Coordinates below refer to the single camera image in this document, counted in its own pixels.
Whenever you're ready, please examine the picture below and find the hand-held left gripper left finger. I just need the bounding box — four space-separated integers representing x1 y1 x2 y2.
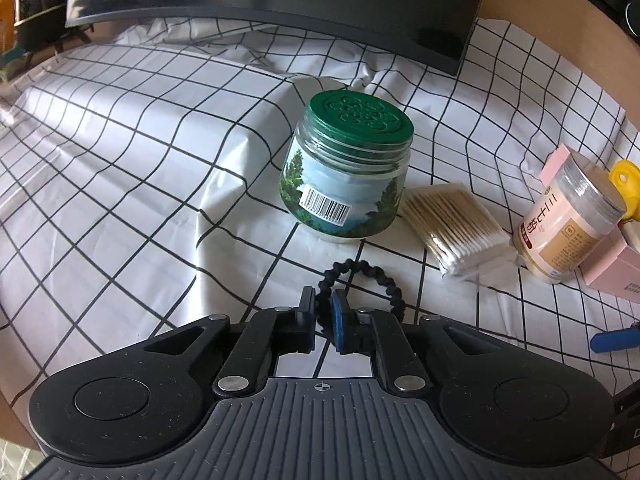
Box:
142 285 318 401

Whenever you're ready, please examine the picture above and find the black cylindrical appliance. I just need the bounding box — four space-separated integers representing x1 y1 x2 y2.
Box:
12 0 71 53

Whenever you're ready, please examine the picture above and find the white checked tablecloth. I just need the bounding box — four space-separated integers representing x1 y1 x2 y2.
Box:
0 15 640 413

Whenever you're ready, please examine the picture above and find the green lid glass jar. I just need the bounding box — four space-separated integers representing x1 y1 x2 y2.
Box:
280 91 416 245

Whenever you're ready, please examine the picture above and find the yellow plastic funnel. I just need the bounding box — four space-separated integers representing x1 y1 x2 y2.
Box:
607 160 640 222

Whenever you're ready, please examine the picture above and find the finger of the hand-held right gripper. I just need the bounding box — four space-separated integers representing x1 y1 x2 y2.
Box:
590 323 640 356

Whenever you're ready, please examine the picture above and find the pink cardboard box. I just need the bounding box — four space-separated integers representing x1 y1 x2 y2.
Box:
539 144 640 307

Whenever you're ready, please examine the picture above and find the beige powder jar clear lid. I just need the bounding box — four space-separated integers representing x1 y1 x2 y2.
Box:
512 152 628 286

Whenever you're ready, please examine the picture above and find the black spiral hair tie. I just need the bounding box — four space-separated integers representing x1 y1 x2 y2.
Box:
316 258 407 341

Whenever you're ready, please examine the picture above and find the small green packet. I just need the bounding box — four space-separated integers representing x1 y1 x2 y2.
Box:
0 46 31 83

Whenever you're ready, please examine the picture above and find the cotton swab pack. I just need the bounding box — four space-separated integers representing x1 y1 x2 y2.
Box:
400 183 511 278

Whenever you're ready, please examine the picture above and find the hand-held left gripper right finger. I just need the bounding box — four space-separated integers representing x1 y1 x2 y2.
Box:
330 288 506 401

